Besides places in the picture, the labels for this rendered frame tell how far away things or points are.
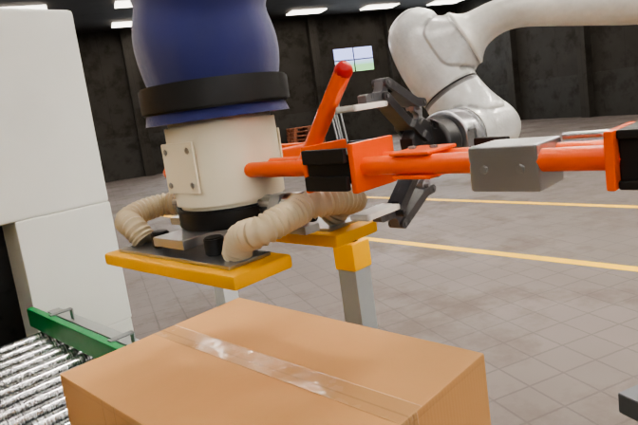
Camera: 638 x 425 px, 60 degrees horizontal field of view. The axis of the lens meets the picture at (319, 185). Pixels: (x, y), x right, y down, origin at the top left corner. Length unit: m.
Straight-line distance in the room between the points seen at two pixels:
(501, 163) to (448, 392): 0.38
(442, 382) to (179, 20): 0.61
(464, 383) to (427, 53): 0.51
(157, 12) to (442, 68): 0.45
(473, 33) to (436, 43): 0.06
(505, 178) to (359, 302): 0.91
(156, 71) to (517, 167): 0.50
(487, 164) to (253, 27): 0.40
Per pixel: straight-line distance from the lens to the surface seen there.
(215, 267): 0.73
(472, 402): 0.88
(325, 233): 0.82
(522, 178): 0.54
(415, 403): 0.78
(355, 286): 1.41
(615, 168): 0.51
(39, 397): 2.12
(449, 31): 0.94
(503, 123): 0.92
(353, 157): 0.63
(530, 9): 0.97
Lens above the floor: 1.34
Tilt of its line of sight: 8 degrees down
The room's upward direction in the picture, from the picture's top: 8 degrees counter-clockwise
